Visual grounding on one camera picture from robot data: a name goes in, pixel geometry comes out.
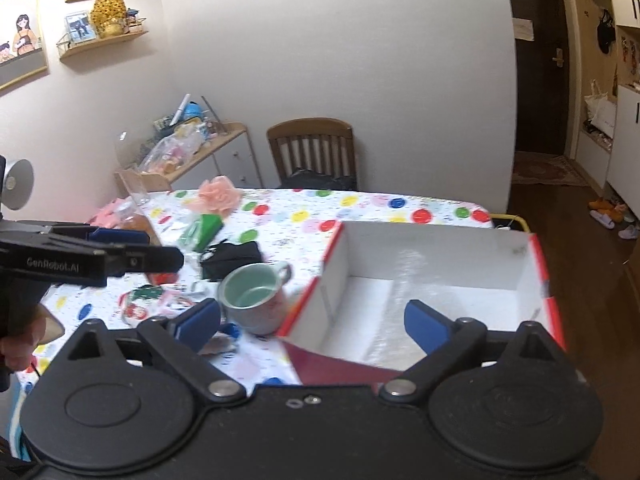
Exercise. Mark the white shopping bag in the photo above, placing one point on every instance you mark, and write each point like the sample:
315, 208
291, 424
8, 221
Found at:
599, 110

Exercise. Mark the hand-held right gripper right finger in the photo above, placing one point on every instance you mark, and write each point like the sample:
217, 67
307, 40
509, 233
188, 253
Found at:
424, 327

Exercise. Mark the patterned door rug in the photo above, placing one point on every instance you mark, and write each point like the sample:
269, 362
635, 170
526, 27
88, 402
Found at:
547, 170

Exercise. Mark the white base cabinet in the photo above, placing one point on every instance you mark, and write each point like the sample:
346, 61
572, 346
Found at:
622, 150

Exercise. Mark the white box with red rim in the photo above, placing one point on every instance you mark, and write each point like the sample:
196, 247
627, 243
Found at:
450, 260

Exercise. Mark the pile of slippers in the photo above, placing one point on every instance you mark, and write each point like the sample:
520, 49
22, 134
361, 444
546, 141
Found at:
612, 215

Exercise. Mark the clear plastic bag of snacks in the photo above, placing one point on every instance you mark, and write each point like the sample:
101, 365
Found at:
170, 152

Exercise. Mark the pink fabric flower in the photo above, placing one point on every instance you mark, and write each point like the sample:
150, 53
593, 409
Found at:
217, 195

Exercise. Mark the gold ornament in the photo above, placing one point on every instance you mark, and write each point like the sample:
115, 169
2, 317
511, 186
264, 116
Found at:
110, 15

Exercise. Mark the white printed tote bag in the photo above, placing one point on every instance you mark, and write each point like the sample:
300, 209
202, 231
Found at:
145, 300

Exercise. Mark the wooden chair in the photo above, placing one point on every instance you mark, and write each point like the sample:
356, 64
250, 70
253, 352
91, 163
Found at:
310, 132

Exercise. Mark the green packet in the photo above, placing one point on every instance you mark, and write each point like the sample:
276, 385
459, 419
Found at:
200, 230

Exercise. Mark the person's left hand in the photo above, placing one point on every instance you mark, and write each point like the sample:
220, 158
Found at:
25, 345

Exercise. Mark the pink cloth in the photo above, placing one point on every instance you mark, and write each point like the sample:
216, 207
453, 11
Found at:
110, 215

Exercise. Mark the large framed cartoon picture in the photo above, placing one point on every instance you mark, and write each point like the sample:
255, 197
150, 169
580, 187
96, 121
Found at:
20, 30

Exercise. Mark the white wooden sideboard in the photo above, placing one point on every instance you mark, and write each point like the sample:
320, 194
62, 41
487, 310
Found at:
235, 160

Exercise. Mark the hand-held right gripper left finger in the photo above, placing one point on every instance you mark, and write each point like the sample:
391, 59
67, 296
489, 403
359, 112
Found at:
199, 322

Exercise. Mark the dark door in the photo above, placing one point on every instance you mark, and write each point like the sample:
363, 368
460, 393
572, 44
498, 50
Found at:
537, 60

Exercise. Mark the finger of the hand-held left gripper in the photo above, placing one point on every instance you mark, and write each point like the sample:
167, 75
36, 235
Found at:
120, 236
150, 260

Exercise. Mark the black hanging bag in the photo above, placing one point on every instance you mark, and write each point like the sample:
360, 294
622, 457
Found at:
606, 32

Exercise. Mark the black face mask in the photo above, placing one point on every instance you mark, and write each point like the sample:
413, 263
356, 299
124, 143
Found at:
230, 260

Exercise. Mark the black cloth on chair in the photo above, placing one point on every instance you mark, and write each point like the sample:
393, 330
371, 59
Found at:
320, 180

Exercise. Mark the brown jar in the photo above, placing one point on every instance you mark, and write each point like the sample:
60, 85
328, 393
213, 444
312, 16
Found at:
140, 225

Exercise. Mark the small photo frame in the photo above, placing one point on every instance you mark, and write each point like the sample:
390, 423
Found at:
80, 27

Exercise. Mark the wooden wall shelf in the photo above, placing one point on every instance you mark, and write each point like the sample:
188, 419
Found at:
100, 47

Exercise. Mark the clear glass cup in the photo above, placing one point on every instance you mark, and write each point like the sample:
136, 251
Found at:
132, 180

